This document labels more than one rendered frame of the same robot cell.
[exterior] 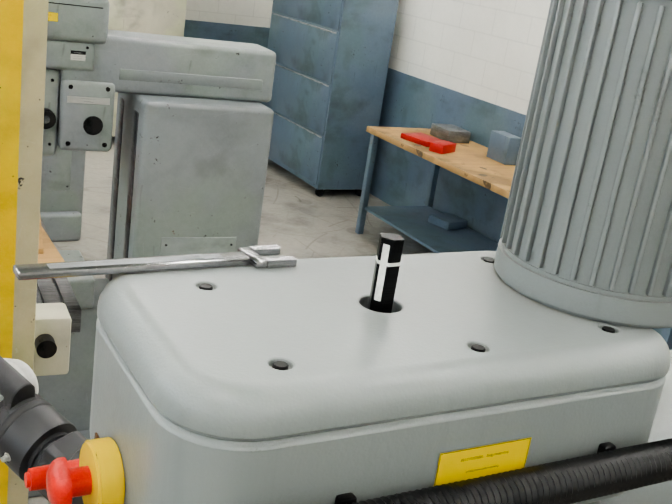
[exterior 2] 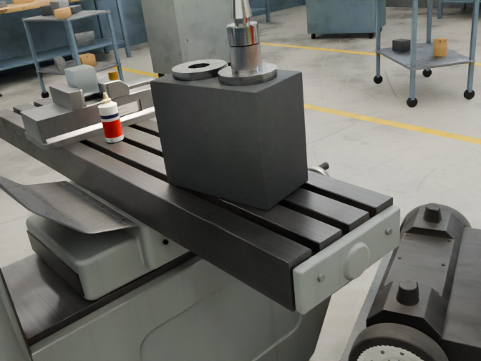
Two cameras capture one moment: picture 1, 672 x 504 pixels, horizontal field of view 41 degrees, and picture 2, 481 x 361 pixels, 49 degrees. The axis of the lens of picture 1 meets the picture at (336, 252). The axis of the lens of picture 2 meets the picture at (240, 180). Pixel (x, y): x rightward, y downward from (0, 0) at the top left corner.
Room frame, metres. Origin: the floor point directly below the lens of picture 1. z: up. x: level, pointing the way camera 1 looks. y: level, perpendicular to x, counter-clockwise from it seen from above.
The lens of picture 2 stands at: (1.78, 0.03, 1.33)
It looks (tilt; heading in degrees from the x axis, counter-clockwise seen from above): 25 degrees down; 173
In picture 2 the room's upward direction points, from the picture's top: 7 degrees counter-clockwise
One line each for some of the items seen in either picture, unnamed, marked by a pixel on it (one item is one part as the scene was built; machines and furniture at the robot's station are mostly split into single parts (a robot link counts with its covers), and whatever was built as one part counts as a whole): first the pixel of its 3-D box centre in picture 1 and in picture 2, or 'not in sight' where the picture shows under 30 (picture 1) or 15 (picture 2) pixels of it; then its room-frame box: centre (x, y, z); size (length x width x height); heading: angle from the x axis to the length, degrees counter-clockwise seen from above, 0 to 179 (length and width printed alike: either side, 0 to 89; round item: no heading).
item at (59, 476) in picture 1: (70, 482); not in sight; (0.58, 0.17, 1.76); 0.04 x 0.03 x 0.04; 32
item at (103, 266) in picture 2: not in sight; (155, 205); (0.71, -0.04, 0.81); 0.50 x 0.35 x 0.12; 122
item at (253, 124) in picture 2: not in sight; (230, 127); (0.96, 0.11, 1.05); 0.22 x 0.12 x 0.20; 42
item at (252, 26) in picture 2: not in sight; (242, 27); (1.00, 0.15, 1.21); 0.05 x 0.05 x 0.01
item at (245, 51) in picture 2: not in sight; (245, 49); (1.00, 0.15, 1.18); 0.05 x 0.05 x 0.06
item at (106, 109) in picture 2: not in sight; (109, 116); (0.63, -0.11, 1.01); 0.04 x 0.04 x 0.11
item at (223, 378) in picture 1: (380, 385); not in sight; (0.72, -0.06, 1.81); 0.47 x 0.26 x 0.16; 122
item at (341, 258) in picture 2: not in sight; (134, 157); (0.66, -0.07, 0.91); 1.24 x 0.23 x 0.08; 32
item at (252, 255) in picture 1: (162, 262); not in sight; (0.72, 0.15, 1.89); 0.24 x 0.04 x 0.01; 125
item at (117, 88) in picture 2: not in sight; (106, 85); (0.48, -0.12, 1.04); 0.12 x 0.06 x 0.04; 29
